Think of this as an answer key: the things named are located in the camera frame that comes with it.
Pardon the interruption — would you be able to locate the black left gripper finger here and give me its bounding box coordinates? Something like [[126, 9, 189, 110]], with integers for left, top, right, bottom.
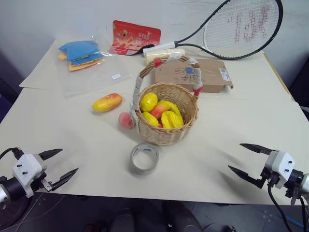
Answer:
[[51, 167, 79, 191], [38, 148, 64, 161]]

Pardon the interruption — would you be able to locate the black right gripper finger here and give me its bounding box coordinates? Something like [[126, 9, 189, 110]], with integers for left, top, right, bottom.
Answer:
[[227, 165, 264, 189], [239, 143, 275, 157]]

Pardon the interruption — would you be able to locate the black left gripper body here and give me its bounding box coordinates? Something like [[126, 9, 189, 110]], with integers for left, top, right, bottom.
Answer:
[[30, 154, 55, 193]]

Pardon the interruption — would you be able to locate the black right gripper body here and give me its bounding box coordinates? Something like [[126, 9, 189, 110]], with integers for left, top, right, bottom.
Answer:
[[259, 167, 280, 189]]

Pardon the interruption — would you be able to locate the yellow green toy fruit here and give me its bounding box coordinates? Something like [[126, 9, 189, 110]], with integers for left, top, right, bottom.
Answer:
[[158, 100, 182, 117]]

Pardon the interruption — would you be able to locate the small yellow toy fruit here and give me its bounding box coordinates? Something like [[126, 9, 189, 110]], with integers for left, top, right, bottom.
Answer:
[[141, 111, 160, 127]]

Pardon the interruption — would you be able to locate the black round floor base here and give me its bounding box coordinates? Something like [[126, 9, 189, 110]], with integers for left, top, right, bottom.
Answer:
[[0, 193, 33, 230]]

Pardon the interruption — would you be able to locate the large yellow red toy mango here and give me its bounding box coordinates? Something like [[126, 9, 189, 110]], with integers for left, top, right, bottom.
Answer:
[[91, 93, 123, 113]]

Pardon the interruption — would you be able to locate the grey tape roll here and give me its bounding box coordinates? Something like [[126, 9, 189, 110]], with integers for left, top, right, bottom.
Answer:
[[130, 143, 160, 175]]

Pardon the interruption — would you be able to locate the pink toy peach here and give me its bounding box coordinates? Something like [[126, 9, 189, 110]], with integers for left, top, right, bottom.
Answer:
[[118, 112, 136, 130]]

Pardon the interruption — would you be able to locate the brown cardboard parcel box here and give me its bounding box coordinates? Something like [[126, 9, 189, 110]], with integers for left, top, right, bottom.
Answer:
[[151, 58, 234, 94]]

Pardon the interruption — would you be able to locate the clear plastic bag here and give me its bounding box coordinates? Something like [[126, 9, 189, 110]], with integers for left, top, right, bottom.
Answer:
[[56, 26, 132, 98]]

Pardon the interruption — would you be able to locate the orange foam card stack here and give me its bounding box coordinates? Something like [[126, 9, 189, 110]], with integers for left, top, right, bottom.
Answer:
[[57, 53, 102, 72]]

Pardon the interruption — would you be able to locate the yellow toy starfruit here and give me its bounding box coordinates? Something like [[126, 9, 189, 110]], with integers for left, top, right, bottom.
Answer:
[[160, 110, 184, 129]]

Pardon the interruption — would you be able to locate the dark rounded shape under table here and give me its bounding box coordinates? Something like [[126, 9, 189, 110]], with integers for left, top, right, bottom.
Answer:
[[110, 200, 203, 232]]

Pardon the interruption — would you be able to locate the blue foam card stack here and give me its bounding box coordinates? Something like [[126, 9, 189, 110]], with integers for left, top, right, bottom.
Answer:
[[57, 40, 103, 66]]

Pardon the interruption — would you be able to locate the small red yellow toy mango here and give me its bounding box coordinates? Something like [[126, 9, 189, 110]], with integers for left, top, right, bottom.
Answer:
[[149, 102, 170, 119]]

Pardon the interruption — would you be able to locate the round yellow toy lemon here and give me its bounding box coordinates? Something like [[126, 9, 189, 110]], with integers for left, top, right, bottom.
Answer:
[[139, 92, 159, 113]]

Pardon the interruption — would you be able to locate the black white tennis racket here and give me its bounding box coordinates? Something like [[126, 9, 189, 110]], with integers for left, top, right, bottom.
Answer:
[[142, 0, 284, 61]]

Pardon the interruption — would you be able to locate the red snack bag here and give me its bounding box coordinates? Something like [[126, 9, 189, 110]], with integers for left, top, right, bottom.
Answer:
[[109, 20, 162, 57]]

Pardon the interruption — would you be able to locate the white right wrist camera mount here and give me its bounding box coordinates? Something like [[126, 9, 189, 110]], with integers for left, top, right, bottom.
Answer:
[[264, 149, 296, 189]]

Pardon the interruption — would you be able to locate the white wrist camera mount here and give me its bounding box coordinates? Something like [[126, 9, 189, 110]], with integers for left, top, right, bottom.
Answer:
[[264, 149, 296, 189], [12, 153, 47, 198]]

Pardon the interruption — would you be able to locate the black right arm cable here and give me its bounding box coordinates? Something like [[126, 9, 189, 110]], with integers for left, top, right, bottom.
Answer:
[[267, 181, 309, 232]]

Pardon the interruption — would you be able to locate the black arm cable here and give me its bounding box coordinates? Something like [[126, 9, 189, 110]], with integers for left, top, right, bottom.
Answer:
[[267, 181, 309, 232], [0, 147, 25, 160]]

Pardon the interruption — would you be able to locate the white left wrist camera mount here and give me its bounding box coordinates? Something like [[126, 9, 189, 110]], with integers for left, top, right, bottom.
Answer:
[[12, 153, 47, 198]]

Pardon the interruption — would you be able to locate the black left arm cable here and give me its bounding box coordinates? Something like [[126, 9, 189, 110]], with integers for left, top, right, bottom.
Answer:
[[0, 147, 25, 160]]

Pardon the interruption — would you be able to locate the blue cable on floor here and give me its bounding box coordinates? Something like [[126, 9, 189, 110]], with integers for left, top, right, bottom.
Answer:
[[286, 216, 304, 229]]

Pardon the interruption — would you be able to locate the wicker basket with taped handle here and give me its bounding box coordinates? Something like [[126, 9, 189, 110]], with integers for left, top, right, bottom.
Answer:
[[131, 55, 205, 146]]

